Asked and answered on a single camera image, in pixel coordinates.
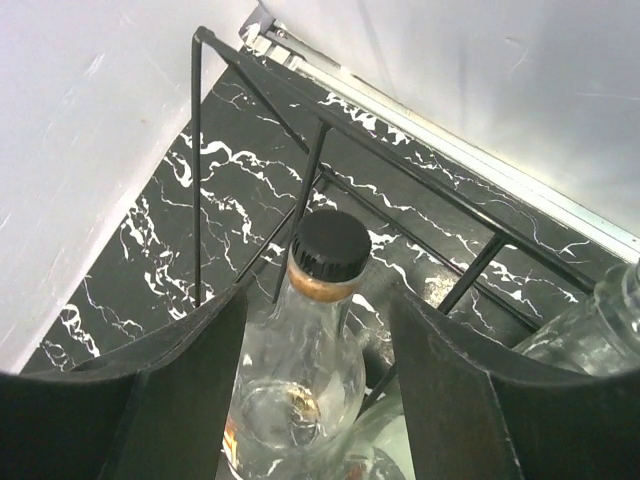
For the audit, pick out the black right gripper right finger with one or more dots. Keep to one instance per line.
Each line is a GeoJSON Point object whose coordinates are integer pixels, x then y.
{"type": "Point", "coordinates": [477, 410]}

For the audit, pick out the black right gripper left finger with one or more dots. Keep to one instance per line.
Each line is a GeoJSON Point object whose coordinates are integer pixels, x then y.
{"type": "Point", "coordinates": [153, 409]}

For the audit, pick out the clear corked glass bottle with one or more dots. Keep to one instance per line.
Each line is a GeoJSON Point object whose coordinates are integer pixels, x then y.
{"type": "Point", "coordinates": [301, 377]}

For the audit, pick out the clear tall glass bottle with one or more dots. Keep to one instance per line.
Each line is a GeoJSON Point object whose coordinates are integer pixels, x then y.
{"type": "Point", "coordinates": [598, 337]}

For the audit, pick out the black wire wine rack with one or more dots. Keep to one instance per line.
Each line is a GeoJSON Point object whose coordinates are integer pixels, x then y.
{"type": "Point", "coordinates": [449, 236]}

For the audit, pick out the aluminium frame rail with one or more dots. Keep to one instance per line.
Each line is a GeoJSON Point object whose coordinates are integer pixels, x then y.
{"type": "Point", "coordinates": [541, 97]}

